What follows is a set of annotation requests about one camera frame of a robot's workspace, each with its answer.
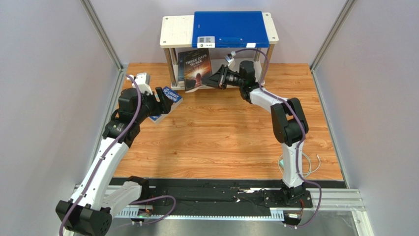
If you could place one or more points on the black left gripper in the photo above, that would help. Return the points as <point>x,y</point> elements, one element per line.
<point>164,106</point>

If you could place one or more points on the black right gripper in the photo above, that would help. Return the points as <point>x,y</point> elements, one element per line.
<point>223,76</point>

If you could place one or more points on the blue 91-Storey Treehouse book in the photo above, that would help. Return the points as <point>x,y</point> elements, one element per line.
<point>167,100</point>

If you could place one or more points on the Three Days to See book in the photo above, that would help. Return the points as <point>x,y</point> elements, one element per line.
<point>197,65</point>

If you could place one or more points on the Nineteen Eighty-Four book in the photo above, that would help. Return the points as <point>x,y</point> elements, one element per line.
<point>181,56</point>

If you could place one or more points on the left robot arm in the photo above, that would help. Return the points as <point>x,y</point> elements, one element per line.
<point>89,211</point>

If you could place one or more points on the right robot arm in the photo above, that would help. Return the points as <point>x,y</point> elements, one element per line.
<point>288,121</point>

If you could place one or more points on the blue file folder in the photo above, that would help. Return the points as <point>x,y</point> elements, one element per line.
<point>229,29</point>

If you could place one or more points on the white two-tier shelf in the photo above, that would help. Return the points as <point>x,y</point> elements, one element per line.
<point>176,36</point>

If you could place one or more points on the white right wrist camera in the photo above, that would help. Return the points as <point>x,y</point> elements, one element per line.
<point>230,59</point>

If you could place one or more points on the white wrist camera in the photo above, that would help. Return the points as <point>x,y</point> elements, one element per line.
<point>230,59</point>
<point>142,81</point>

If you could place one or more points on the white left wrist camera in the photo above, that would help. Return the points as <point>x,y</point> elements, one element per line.
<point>142,81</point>

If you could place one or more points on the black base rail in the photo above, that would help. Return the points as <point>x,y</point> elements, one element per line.
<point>220,197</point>

